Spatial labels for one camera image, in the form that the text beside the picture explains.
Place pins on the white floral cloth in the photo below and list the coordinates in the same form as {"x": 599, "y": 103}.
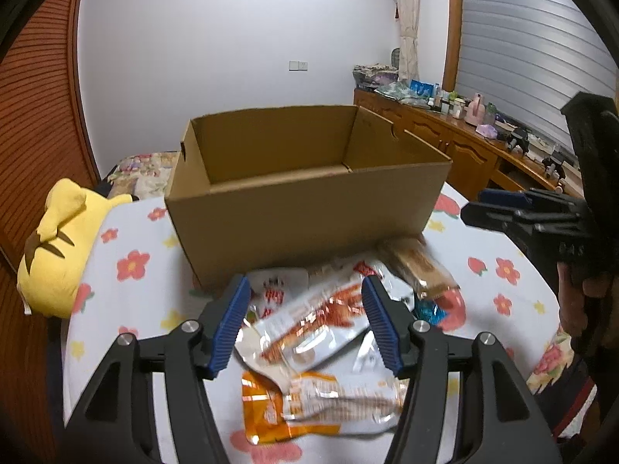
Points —
{"x": 145, "y": 299}

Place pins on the red snack packet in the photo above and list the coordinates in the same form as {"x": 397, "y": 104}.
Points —
{"x": 453, "y": 312}

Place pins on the patterned quilt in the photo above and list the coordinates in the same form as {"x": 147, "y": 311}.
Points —
{"x": 145, "y": 171}

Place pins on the wooden sideboard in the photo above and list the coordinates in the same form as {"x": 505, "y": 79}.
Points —
{"x": 435, "y": 135}

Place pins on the pink bottle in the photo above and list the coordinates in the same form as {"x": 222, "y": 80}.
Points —
{"x": 475, "y": 111}

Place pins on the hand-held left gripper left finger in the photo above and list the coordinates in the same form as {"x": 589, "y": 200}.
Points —
{"x": 231, "y": 331}

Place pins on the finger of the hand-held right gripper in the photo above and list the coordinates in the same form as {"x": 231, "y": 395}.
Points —
{"x": 488, "y": 217}
{"x": 503, "y": 198}

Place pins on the grey window blinds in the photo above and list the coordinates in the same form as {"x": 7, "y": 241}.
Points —
{"x": 522, "y": 34}

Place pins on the white wall switch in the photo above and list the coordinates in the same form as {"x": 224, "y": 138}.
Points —
{"x": 298, "y": 65}

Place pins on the white red-orange snack packet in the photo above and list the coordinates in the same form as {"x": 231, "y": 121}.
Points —
{"x": 321, "y": 316}

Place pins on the small white red-print packet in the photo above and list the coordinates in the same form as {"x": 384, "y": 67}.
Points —
{"x": 276, "y": 290}

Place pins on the cream curtain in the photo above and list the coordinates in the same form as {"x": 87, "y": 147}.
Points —
{"x": 407, "y": 19}

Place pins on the person's dark clothing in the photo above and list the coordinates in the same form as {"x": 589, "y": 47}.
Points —
{"x": 575, "y": 396}

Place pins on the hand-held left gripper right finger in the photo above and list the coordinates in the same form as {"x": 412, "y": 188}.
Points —
{"x": 382, "y": 331}

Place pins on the person's right hand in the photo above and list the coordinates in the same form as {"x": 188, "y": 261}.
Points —
{"x": 570, "y": 304}

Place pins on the black gadget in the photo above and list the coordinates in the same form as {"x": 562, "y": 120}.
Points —
{"x": 517, "y": 139}
{"x": 554, "y": 164}

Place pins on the brown snack packet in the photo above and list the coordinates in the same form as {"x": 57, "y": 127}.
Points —
{"x": 416, "y": 261}

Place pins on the brown cardboard box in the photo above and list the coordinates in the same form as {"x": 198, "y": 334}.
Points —
{"x": 300, "y": 222}

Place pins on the orange snack packet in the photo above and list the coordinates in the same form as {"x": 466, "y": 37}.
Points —
{"x": 271, "y": 411}

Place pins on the blue packet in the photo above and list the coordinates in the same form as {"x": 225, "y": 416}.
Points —
{"x": 422, "y": 88}

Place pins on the teal wrapped candy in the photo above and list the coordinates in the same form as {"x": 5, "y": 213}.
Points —
{"x": 428, "y": 313}

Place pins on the silver foil snack packet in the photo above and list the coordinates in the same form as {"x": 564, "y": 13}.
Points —
{"x": 367, "y": 355}

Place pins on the wooden window frame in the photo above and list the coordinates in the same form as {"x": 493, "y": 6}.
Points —
{"x": 453, "y": 24}

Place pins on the yellow plush toy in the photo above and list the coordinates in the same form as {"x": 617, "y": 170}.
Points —
{"x": 63, "y": 246}

